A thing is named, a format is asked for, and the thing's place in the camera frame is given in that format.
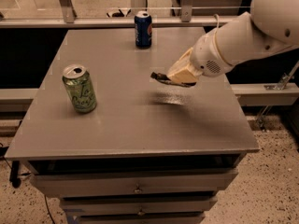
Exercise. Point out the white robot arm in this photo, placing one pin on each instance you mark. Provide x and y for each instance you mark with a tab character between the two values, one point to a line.
269	28

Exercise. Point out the bottom grey drawer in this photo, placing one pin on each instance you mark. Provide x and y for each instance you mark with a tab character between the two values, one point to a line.
177	218

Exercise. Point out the grey drawer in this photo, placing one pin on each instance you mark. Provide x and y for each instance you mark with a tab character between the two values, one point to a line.
177	218
133	183
150	205

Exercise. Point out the grey drawer cabinet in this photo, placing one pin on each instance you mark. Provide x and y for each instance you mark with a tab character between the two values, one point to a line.
139	124

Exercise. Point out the green la croix can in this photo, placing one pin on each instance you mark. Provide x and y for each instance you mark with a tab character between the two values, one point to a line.
79	87

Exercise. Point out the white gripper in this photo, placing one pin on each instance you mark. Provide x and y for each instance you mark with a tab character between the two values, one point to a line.
206	57

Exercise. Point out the dark rxbar chocolate wrapper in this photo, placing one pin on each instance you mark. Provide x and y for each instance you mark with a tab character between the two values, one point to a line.
162	78

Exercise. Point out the metal bracket stand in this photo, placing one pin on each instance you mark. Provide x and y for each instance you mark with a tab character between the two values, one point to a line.
281	85

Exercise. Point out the middle grey drawer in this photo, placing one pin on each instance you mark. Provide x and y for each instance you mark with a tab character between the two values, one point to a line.
150	205

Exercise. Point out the top grey drawer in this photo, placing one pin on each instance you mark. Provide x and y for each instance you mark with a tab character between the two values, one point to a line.
133	183

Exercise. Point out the blue pepsi can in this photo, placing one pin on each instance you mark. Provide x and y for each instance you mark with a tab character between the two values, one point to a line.
143	29

